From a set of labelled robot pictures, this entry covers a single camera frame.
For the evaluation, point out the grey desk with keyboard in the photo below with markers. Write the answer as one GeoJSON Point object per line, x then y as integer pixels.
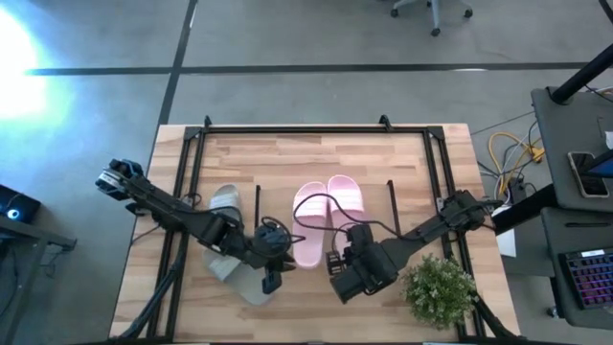
{"type": "Point", "coordinates": [555, 230]}

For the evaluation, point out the black smartphone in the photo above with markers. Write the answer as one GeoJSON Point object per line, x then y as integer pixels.
{"type": "Point", "coordinates": [586, 175]}

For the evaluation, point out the grey office chair base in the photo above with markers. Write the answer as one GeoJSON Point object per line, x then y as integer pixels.
{"type": "Point", "coordinates": [435, 14]}

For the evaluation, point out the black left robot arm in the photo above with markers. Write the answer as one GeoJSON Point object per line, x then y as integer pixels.
{"type": "Point", "coordinates": [167, 206]}

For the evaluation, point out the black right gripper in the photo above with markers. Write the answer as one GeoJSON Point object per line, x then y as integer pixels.
{"type": "Point", "coordinates": [369, 268]}

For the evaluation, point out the black round pole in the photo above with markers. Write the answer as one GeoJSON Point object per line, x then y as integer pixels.
{"type": "Point", "coordinates": [582, 74]}

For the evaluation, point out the white paper sheet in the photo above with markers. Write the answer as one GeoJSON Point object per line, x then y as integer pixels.
{"type": "Point", "coordinates": [506, 242]}

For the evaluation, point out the pink rubber slide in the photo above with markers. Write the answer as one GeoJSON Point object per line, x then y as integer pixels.
{"type": "Point", "coordinates": [346, 196]}
{"type": "Point", "coordinates": [309, 239]}

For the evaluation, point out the black frame bracket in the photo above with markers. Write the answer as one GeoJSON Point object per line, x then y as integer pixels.
{"type": "Point", "coordinates": [385, 122]}
{"type": "Point", "coordinates": [207, 121]}

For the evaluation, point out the black power strip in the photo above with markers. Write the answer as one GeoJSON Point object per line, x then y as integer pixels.
{"type": "Point", "coordinates": [516, 189]}

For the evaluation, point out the black device with blue light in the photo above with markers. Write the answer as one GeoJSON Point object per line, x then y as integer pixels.
{"type": "Point", "coordinates": [19, 203]}

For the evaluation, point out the wooden shelf with black sides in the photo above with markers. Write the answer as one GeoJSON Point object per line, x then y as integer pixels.
{"type": "Point", "coordinates": [278, 201]}

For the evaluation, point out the grey metal stand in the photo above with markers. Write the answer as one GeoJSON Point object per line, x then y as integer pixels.
{"type": "Point", "coordinates": [38, 235]}

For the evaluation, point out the black square beam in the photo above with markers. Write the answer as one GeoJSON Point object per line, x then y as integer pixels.
{"type": "Point", "coordinates": [524, 209]}

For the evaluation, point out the small green artificial plant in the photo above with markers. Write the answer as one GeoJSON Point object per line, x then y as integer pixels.
{"type": "Point", "coordinates": [438, 292]}

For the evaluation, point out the blue lit screen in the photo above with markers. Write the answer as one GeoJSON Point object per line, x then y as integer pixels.
{"type": "Point", "coordinates": [604, 167]}

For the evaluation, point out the backlit colourful keyboard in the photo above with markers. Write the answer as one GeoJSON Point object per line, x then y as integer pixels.
{"type": "Point", "coordinates": [591, 278]}

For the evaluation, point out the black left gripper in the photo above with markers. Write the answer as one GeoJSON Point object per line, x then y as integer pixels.
{"type": "Point", "coordinates": [273, 244]}

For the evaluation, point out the grey desk with phone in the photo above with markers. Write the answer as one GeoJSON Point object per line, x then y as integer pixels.
{"type": "Point", "coordinates": [565, 134]}

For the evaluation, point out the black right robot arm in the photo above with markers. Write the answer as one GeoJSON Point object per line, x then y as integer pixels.
{"type": "Point", "coordinates": [421, 232]}

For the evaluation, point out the black aluminium table frame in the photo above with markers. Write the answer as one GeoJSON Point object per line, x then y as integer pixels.
{"type": "Point", "coordinates": [311, 129]}

